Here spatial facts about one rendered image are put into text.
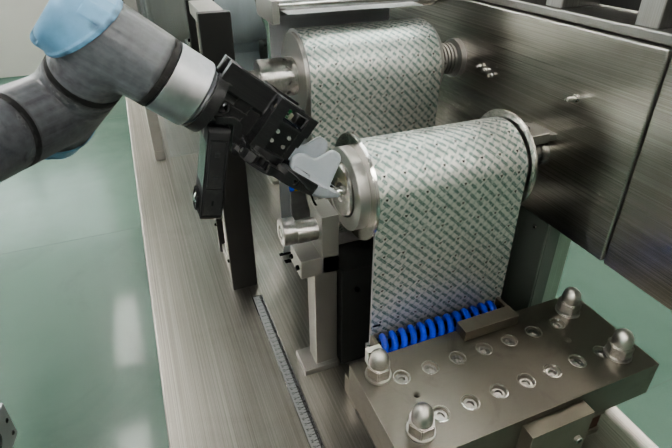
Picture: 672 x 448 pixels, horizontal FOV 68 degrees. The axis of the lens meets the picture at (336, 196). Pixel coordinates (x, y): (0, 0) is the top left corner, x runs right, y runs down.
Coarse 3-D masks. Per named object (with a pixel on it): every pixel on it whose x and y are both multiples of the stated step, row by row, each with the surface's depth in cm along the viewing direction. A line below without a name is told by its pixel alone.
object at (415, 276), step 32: (480, 224) 72; (512, 224) 74; (384, 256) 67; (416, 256) 70; (448, 256) 72; (480, 256) 75; (384, 288) 70; (416, 288) 73; (448, 288) 76; (480, 288) 78; (384, 320) 73; (416, 320) 76
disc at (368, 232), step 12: (348, 132) 66; (336, 144) 71; (348, 144) 66; (360, 144) 63; (360, 156) 63; (372, 168) 61; (372, 180) 61; (372, 192) 62; (372, 204) 63; (372, 216) 63; (372, 228) 64
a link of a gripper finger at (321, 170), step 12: (300, 156) 58; (324, 156) 59; (336, 156) 59; (300, 168) 58; (312, 168) 59; (324, 168) 60; (336, 168) 60; (312, 180) 59; (324, 180) 60; (324, 192) 61; (336, 192) 63
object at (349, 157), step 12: (348, 156) 63; (348, 168) 64; (360, 168) 63; (360, 180) 62; (360, 192) 62; (360, 204) 62; (348, 216) 68; (360, 216) 63; (348, 228) 68; (360, 228) 66
